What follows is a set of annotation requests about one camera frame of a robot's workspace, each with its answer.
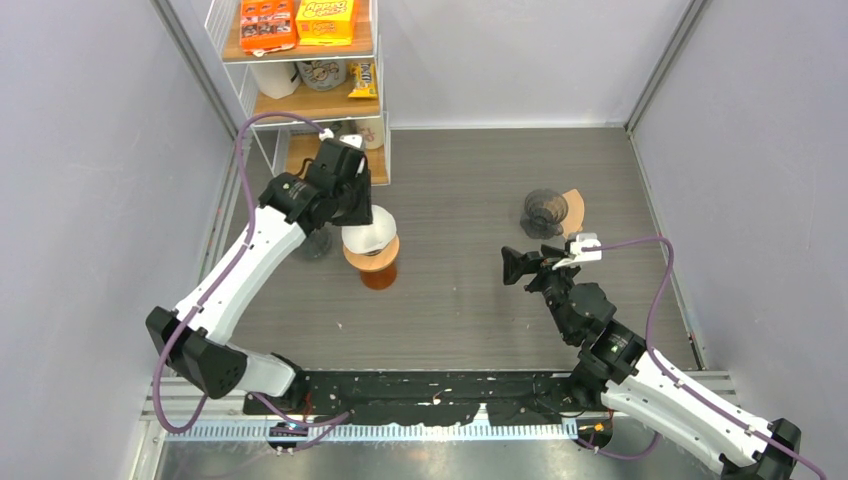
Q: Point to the orange snack box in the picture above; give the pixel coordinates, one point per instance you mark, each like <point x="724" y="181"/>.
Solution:
<point x="267" y="26"/>

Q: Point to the printed white mug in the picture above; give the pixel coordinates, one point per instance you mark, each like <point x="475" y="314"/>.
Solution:
<point x="322" y="75"/>

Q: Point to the brown paper filter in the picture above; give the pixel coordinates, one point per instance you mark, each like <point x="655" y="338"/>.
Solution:
<point x="575" y="215"/>

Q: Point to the yellow snack box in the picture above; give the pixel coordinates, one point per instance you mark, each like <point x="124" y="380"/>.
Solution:
<point x="326" y="22"/>

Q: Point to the yellow candy bag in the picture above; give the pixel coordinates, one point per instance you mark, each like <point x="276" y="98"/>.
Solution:
<point x="364" y="80"/>

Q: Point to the small dark glass cup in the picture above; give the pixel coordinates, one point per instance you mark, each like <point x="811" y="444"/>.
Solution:
<point x="317" y="244"/>

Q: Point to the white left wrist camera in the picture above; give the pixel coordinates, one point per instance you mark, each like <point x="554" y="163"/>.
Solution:
<point x="342" y="154"/>

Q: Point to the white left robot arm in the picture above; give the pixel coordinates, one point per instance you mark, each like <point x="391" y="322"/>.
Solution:
<point x="195" y="335"/>

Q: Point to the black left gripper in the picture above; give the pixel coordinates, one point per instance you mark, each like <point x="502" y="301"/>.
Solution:
<point x="364" y="214"/>

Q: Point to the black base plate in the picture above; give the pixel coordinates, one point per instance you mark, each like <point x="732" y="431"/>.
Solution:
<point x="432" y="398"/>

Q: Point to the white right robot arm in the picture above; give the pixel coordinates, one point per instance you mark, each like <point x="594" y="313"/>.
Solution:
<point x="626" y="373"/>

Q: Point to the amber glass jar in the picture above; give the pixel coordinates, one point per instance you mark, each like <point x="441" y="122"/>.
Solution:
<point x="379" y="279"/>

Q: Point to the white wire wooden shelf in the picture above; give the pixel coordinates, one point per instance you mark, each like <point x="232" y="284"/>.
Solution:
<point x="243" y="97"/>

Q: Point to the white patterned cup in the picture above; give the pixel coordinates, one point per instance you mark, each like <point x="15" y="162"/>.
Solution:
<point x="372" y="131"/>

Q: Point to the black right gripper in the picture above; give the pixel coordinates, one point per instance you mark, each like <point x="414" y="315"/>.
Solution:
<point x="515" y="265"/>

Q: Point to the round wooden dripper stand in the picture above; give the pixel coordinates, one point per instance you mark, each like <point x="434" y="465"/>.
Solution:
<point x="377" y="262"/>

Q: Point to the white paper roll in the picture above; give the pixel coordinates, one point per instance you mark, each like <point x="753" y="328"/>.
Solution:
<point x="276" y="80"/>

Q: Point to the white paper coffee filter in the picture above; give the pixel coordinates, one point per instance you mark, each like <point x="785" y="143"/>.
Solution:
<point x="372" y="238"/>

